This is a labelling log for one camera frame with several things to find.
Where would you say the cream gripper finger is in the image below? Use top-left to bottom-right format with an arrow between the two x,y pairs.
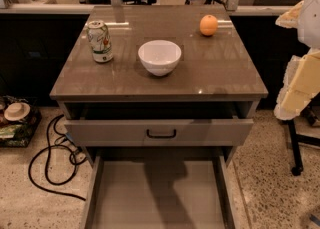
275,1 -> 304,29
274,49 -> 320,120

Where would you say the orange fruit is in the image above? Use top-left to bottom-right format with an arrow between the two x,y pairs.
199,15 -> 218,36

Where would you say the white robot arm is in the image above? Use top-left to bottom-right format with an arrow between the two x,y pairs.
274,0 -> 320,120

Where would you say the grey top drawer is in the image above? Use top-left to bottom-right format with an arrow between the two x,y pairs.
65,115 -> 253,147

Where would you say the grey open middle drawer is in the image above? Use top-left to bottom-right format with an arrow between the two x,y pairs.
79,148 -> 240,229

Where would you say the grey drawer cabinet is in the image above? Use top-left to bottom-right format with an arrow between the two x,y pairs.
50,5 -> 267,161

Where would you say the black stand with wheel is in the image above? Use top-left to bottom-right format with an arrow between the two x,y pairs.
285,106 -> 320,176

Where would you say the white ceramic bowl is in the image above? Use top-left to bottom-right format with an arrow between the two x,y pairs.
138,40 -> 182,77

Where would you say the green white soda can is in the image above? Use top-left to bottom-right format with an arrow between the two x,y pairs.
87,20 -> 113,63

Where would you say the beige hat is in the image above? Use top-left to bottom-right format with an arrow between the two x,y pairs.
4,102 -> 31,121

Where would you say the black drawer handle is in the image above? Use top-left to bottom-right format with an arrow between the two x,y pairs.
146,129 -> 177,139

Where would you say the black floor cable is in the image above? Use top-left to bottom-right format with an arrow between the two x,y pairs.
27,114 -> 88,202

